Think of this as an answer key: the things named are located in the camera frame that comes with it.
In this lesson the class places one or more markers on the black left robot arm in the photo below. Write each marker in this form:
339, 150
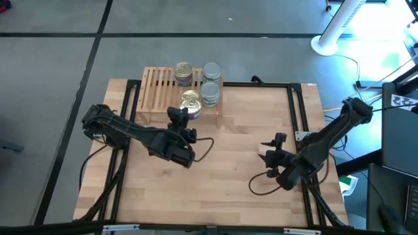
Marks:
130, 130

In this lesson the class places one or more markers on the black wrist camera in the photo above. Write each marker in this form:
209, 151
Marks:
281, 138
177, 117

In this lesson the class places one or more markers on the green and white box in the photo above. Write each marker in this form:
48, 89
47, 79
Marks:
347, 184

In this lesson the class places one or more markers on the red and black object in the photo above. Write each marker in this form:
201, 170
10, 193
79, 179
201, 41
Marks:
4, 5

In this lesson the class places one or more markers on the black crossbar with silver brackets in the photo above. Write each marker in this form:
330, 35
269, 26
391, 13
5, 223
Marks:
49, 228

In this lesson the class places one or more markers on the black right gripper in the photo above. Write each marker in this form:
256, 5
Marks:
277, 158

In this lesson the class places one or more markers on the black desk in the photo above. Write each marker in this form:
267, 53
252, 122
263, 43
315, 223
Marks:
385, 189

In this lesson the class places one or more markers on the black aluminium table frame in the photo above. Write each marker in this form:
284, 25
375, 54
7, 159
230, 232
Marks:
271, 85

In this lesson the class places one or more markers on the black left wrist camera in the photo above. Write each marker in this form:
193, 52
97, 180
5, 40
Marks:
177, 117

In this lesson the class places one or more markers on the white pole with round base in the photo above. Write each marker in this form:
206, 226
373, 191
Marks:
323, 45

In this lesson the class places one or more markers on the grey flat floor object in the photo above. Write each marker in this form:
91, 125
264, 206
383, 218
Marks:
11, 147

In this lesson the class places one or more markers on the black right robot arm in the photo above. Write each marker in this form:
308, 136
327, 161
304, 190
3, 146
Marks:
326, 140

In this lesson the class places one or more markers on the black desk panel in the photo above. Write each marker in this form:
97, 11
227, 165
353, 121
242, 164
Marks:
400, 137

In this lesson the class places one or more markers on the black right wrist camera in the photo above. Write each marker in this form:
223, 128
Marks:
281, 138

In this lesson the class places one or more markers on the white paper with black tags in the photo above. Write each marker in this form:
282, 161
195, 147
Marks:
403, 102

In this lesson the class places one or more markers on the wooden slatted shelf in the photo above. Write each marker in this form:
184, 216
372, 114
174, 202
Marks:
160, 94

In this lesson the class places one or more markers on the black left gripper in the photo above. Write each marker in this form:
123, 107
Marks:
188, 135

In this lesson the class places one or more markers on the black computer mouse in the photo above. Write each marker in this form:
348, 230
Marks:
388, 217

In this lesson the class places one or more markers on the silver mounting plate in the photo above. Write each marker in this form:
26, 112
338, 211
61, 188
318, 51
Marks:
299, 135

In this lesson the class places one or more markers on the black table clamp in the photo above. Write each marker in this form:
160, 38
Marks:
257, 79

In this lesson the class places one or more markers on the black keyboard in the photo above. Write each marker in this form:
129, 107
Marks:
412, 204

